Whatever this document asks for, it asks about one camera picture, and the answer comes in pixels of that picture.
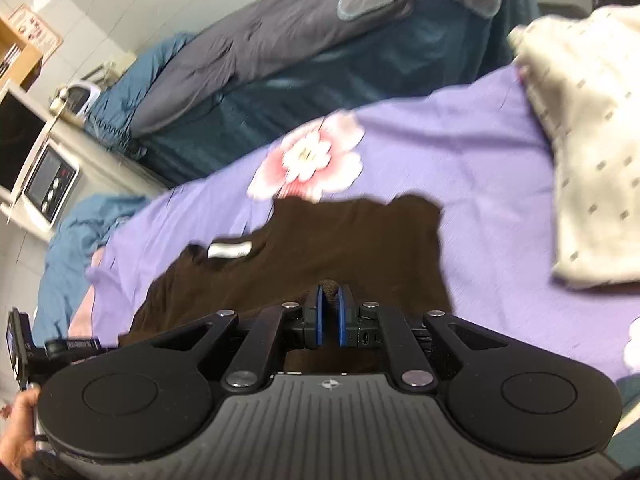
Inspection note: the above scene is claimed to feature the dark brown garment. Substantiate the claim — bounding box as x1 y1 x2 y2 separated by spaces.
118 192 457 376

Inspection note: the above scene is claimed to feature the person left hand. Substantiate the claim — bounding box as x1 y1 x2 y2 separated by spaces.
1 387 40 479

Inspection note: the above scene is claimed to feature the blue bed sheet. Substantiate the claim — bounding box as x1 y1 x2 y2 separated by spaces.
32 32 194 347

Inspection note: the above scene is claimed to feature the purple floral bed cover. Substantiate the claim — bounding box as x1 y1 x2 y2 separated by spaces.
88 66 639 379

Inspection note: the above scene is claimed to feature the dark teal quilt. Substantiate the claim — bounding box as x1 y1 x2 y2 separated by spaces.
140 0 537 188

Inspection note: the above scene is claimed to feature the white kettle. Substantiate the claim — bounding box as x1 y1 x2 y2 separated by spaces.
49 80 102 128

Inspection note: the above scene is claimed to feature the grey blanket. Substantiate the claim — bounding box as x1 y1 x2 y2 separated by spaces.
131 0 501 139

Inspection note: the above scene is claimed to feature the cream patterned garment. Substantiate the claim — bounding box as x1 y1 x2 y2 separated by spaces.
508 6 639 288

